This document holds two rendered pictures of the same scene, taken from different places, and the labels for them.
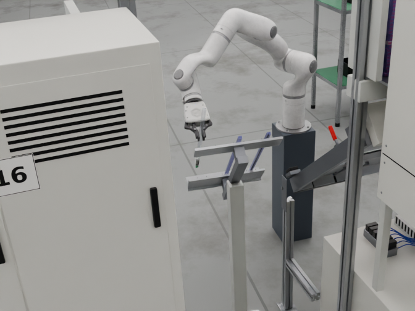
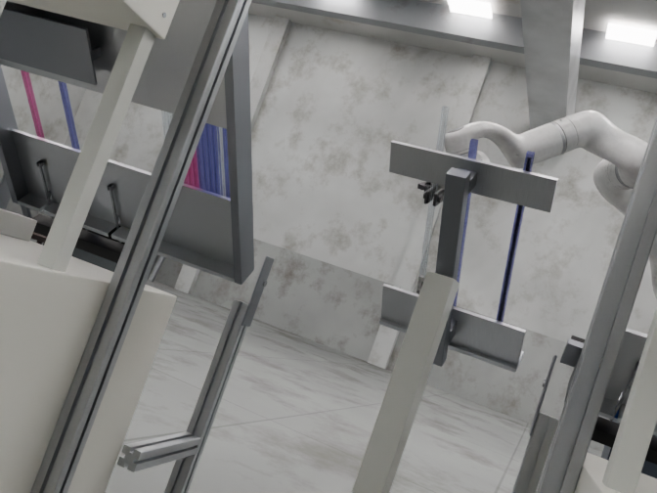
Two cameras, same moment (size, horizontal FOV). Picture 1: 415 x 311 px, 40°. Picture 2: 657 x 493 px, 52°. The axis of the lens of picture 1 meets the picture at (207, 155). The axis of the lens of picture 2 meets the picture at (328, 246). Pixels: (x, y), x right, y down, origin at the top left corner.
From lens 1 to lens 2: 1.65 m
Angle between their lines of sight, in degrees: 46
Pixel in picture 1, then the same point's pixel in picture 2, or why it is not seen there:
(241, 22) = (598, 127)
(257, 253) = not seen: outside the picture
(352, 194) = (637, 208)
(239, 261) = (378, 454)
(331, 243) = not seen: hidden behind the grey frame
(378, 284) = (619, 456)
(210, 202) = not seen: outside the picture
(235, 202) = (424, 308)
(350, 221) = (611, 287)
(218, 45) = (543, 134)
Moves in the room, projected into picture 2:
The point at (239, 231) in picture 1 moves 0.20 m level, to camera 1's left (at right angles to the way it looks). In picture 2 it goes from (406, 380) to (327, 348)
